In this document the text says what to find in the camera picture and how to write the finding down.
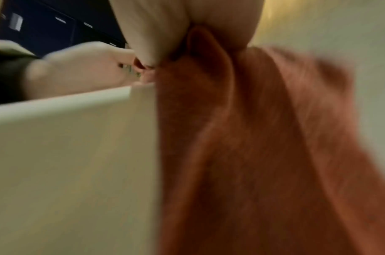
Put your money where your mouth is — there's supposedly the black marker-tagged left wristband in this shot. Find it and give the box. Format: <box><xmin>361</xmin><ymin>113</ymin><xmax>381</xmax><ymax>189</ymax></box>
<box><xmin>0</xmin><ymin>39</ymin><xmax>42</xmax><ymax>105</ymax></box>

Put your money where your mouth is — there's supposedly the dark cabinet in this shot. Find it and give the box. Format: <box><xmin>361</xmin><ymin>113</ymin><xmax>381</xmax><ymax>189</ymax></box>
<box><xmin>0</xmin><ymin>0</ymin><xmax>129</xmax><ymax>58</ymax></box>

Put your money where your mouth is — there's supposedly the person's left hand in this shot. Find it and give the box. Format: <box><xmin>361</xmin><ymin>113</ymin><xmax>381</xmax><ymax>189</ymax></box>
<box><xmin>24</xmin><ymin>41</ymin><xmax>144</xmax><ymax>101</ymax></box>

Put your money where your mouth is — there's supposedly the cream tissue box base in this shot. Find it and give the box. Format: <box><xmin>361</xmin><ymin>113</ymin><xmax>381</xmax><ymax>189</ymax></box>
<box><xmin>0</xmin><ymin>82</ymin><xmax>159</xmax><ymax>255</ymax></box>

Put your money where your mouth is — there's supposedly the person's right hand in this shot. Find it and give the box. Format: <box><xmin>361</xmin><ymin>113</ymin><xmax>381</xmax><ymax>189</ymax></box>
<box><xmin>108</xmin><ymin>0</ymin><xmax>266</xmax><ymax>68</ymax></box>

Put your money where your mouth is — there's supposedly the red cloth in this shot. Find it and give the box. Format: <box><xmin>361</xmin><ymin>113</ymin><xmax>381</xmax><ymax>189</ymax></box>
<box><xmin>133</xmin><ymin>25</ymin><xmax>385</xmax><ymax>255</ymax></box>

